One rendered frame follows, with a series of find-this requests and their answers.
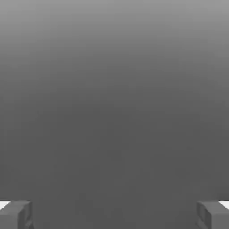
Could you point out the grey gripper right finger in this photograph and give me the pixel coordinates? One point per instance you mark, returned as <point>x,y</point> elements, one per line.
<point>212,215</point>

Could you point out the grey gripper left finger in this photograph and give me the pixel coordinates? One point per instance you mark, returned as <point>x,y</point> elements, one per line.
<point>14,214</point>

